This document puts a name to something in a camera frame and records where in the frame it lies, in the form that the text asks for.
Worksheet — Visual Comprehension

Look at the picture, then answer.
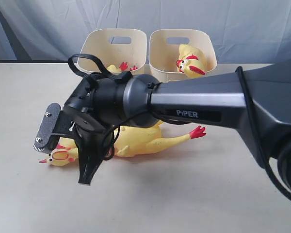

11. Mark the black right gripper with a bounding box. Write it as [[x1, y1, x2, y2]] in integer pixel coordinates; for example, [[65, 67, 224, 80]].
[[52, 71, 133, 185]]

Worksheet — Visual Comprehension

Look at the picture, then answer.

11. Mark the yellow rubber chicken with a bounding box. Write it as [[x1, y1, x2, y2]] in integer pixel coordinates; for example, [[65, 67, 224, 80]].
[[176, 44, 207, 78], [38, 121, 207, 168]]

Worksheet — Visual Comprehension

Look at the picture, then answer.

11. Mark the headless yellow chicken body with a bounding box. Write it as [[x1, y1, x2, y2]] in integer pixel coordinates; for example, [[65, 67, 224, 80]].
[[107, 62, 138, 73]]

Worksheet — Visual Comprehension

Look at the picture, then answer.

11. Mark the yellow rubber chicken top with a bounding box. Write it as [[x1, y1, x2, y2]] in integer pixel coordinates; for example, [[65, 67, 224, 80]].
[[176, 44, 207, 78]]

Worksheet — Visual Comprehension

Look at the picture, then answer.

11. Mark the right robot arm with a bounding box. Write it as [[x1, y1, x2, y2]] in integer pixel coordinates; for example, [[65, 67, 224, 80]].
[[63, 60, 291, 201]]

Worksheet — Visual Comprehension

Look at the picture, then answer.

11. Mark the detached chicken head neck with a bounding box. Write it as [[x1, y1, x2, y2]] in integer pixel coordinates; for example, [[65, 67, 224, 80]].
[[55, 143, 71, 151]]

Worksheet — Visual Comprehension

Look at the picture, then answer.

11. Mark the cream bin marked X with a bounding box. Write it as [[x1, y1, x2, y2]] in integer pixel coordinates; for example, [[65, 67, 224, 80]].
[[81, 28, 147, 75]]

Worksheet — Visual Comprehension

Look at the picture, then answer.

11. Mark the cream bin marked O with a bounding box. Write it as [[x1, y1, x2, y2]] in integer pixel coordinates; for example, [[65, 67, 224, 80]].
[[149, 29, 217, 82]]

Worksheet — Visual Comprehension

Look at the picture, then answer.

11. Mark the white backdrop curtain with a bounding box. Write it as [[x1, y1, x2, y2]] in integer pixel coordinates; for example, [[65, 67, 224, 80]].
[[0, 0, 291, 63]]

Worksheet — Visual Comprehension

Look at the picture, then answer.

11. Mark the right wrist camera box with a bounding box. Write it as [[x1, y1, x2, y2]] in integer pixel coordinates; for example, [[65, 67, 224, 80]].
[[33, 103, 61, 154]]

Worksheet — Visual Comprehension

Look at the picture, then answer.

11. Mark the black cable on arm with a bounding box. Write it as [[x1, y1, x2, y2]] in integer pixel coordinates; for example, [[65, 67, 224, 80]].
[[68, 53, 133, 83]]

